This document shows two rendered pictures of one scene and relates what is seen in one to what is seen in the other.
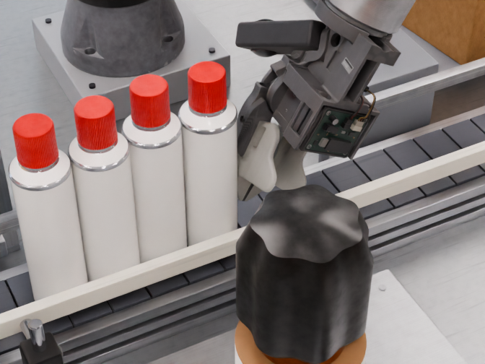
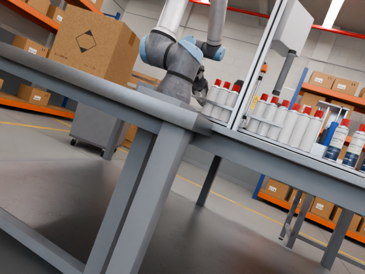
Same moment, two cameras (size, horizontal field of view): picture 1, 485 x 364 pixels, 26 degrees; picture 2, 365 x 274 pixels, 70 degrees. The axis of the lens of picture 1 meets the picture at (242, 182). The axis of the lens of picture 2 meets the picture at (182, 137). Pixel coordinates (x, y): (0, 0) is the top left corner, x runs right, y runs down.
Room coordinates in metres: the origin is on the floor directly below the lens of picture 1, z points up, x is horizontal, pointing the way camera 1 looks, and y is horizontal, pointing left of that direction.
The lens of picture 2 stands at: (1.76, 0.99, 0.80)
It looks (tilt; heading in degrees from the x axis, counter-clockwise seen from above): 3 degrees down; 226
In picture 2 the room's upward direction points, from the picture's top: 21 degrees clockwise
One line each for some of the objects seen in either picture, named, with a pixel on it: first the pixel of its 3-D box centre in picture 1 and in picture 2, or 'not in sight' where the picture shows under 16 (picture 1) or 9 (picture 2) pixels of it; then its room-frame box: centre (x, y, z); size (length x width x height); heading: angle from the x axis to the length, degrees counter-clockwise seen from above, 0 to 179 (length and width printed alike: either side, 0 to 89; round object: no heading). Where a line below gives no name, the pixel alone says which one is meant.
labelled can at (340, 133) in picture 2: not in sight; (338, 140); (0.44, 0.59, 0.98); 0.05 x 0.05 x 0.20
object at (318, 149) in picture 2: not in sight; (321, 131); (0.39, 0.49, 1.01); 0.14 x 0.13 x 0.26; 117
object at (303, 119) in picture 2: not in sight; (300, 127); (0.52, 0.44, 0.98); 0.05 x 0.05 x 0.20
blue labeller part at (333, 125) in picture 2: not in sight; (328, 138); (0.42, 0.54, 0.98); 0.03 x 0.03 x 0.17
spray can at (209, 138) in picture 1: (209, 162); (212, 98); (0.73, 0.03, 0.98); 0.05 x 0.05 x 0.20
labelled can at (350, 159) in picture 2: not in sight; (356, 146); (0.41, 0.66, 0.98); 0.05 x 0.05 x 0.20
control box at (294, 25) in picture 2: not in sight; (288, 30); (0.69, 0.29, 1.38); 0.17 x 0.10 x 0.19; 172
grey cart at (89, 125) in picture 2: not in sight; (105, 117); (-0.02, -2.44, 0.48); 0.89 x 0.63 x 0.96; 46
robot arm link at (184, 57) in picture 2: not in sight; (184, 60); (1.08, 0.14, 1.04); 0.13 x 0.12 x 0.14; 117
